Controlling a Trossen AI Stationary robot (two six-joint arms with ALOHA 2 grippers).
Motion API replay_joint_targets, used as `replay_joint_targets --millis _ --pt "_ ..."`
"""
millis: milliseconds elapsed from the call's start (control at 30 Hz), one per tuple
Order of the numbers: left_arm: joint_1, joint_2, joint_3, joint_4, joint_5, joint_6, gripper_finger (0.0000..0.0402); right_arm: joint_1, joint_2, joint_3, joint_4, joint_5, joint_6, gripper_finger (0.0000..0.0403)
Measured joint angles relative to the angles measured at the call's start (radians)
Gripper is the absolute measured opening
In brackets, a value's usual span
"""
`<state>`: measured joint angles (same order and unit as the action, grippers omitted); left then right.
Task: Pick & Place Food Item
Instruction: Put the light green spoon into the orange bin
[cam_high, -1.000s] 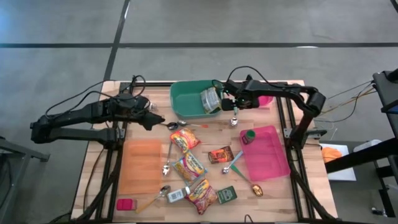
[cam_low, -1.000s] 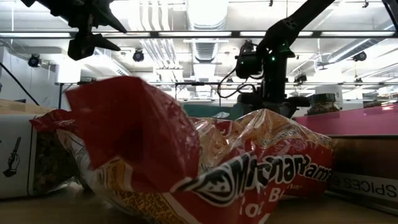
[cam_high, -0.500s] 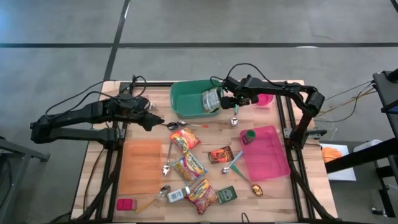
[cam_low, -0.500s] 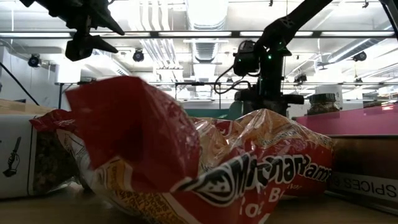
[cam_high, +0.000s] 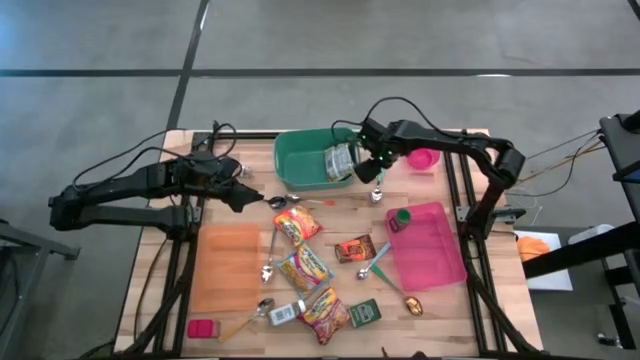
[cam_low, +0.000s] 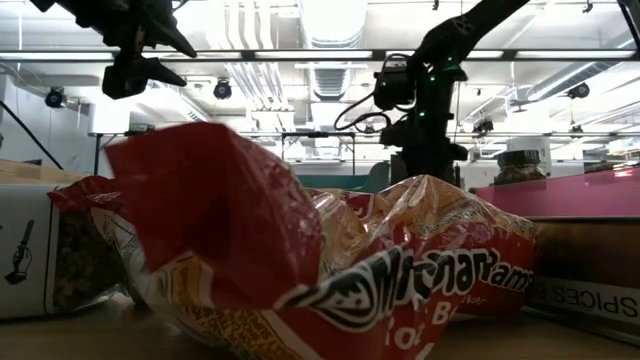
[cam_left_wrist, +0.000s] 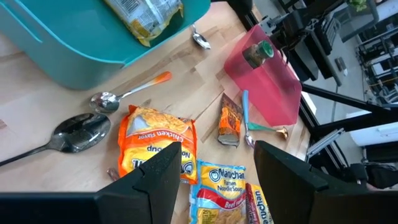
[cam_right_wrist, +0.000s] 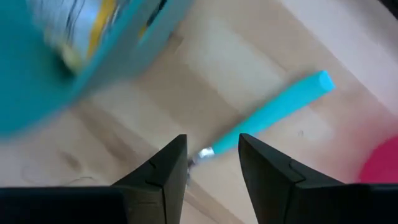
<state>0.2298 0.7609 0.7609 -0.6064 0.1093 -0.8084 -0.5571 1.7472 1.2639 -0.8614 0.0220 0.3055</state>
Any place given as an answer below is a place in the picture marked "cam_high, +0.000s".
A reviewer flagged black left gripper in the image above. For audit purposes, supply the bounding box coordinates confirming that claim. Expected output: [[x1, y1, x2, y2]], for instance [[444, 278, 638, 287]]
[[192, 154, 265, 214]]

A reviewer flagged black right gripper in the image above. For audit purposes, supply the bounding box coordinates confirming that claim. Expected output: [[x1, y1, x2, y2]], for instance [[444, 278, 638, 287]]
[[353, 119, 406, 185]]

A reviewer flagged silver ramen packet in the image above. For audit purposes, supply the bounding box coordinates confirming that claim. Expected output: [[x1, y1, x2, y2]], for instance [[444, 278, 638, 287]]
[[323, 142, 358, 183]]

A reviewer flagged silver spoon with green handle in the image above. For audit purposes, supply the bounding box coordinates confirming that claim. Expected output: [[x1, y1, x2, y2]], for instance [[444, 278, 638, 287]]
[[368, 168, 387, 205]]

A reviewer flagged red yellow ramen packet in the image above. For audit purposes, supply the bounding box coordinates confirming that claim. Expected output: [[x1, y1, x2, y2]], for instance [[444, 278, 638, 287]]
[[298, 287, 351, 346], [276, 243, 335, 300], [272, 204, 324, 247]]

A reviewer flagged spice jar with green lid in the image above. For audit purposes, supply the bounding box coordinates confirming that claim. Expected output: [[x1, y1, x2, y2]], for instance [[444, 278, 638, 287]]
[[388, 208, 412, 233]]

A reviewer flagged orange plastic tray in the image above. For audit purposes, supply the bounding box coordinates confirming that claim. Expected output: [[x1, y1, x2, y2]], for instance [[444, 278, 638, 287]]
[[191, 223, 262, 314]]

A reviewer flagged plain silver spoon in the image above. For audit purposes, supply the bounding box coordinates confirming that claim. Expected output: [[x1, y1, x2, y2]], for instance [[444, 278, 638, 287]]
[[260, 227, 279, 285]]

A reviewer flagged dark red snack packet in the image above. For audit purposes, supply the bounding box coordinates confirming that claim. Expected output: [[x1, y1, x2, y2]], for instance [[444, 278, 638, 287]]
[[334, 233, 378, 264]]

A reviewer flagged spoon with wooden handle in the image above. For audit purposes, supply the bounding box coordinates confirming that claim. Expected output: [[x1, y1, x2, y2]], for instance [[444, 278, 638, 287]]
[[217, 297, 276, 345]]

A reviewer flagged pink plastic tray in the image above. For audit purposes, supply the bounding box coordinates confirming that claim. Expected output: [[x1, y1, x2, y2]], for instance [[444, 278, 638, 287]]
[[384, 201, 469, 293]]

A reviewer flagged spoon with light teal handle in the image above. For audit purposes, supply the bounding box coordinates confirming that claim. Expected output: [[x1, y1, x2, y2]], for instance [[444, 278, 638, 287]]
[[355, 241, 394, 281]]

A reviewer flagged gold spoon with green handle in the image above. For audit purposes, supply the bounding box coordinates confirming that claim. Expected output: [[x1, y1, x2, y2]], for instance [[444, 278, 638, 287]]
[[369, 263, 425, 317]]

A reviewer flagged green spice tin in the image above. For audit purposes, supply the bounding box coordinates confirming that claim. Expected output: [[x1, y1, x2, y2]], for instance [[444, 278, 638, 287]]
[[348, 298, 383, 329]]

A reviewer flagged pink plastic bowl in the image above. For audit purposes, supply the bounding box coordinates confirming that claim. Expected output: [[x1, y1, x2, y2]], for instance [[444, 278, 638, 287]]
[[405, 147, 442, 171]]

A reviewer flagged green plastic bin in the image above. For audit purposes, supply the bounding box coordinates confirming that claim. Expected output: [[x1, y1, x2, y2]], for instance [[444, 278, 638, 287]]
[[273, 128, 362, 193]]

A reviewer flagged spice jar with white lid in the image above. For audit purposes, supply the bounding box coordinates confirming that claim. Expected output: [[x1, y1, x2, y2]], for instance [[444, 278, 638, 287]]
[[267, 299, 308, 328]]

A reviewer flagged orange cloth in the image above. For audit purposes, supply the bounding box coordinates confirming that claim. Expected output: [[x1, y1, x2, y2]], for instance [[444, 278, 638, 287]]
[[516, 235, 551, 263]]

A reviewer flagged grey metal table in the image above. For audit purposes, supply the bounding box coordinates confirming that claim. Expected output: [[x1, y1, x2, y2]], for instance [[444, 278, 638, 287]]
[[0, 217, 81, 360]]

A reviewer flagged white sheet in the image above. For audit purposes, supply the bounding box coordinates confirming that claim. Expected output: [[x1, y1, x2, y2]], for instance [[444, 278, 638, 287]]
[[513, 229, 575, 292]]

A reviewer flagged white container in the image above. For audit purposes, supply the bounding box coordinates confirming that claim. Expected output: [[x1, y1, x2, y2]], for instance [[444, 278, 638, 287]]
[[568, 223, 615, 246]]

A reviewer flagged black equipment cart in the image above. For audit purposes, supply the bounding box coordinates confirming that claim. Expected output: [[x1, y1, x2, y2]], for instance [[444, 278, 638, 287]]
[[522, 110, 640, 351]]

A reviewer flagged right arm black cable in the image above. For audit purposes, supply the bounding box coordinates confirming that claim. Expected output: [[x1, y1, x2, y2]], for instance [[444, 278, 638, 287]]
[[331, 96, 451, 141]]

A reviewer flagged black metal table frame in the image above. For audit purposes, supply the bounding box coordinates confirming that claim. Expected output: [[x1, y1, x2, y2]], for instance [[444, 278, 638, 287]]
[[112, 130, 544, 359]]

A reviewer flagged coloured cable bundle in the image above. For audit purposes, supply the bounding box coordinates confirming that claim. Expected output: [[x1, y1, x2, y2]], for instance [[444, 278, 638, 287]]
[[517, 128, 604, 199]]

